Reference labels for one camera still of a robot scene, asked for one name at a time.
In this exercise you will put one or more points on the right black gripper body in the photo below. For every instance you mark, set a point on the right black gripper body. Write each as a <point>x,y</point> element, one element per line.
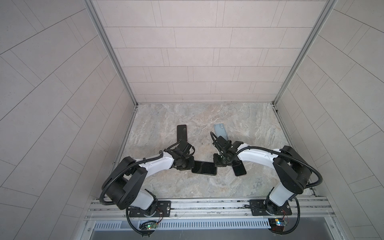
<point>220,161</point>

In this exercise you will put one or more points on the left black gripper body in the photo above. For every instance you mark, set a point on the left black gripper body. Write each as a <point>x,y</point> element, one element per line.
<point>186,163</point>

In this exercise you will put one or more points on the purple phone black screen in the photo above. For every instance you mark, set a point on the purple phone black screen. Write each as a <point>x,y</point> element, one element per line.
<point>182,133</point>

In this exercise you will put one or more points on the light blue phone case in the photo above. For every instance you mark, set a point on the light blue phone case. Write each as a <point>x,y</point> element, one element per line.
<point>220,131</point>

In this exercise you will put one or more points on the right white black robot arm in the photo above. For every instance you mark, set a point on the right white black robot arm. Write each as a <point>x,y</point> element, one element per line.
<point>292,170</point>

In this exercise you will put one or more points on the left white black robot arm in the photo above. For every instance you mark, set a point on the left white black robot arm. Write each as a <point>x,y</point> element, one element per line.
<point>123,187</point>

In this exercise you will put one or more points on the left green circuit board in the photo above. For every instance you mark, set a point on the left green circuit board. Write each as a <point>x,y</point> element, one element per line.
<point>149,226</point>

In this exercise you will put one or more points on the green circuit board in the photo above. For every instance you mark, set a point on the green circuit board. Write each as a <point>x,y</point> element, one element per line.
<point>277,225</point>
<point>149,226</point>

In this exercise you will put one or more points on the right green circuit board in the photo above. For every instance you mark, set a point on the right green circuit board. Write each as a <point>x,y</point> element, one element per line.
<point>277,225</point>

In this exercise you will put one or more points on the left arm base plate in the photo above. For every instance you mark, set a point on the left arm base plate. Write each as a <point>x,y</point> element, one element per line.
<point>156,209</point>

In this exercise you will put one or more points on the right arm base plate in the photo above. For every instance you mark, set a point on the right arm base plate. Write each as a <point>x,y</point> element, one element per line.
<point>258,208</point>

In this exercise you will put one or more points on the aluminium mounting rail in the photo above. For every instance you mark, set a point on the aluminium mounting rail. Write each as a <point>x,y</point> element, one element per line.
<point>238,208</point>

